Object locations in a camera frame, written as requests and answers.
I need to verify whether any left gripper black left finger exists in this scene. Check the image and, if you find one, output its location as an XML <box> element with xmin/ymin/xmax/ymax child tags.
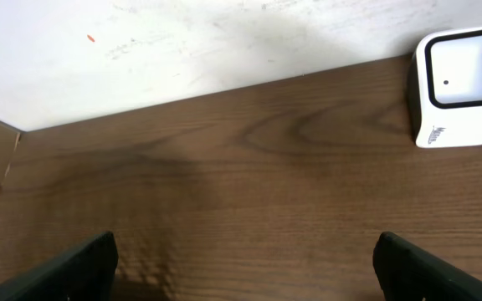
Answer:
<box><xmin>0</xmin><ymin>232</ymin><xmax>118</xmax><ymax>301</ymax></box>

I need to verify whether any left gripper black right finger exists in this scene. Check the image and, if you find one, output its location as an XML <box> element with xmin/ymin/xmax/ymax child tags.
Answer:
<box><xmin>372</xmin><ymin>232</ymin><xmax>482</xmax><ymax>301</ymax></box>

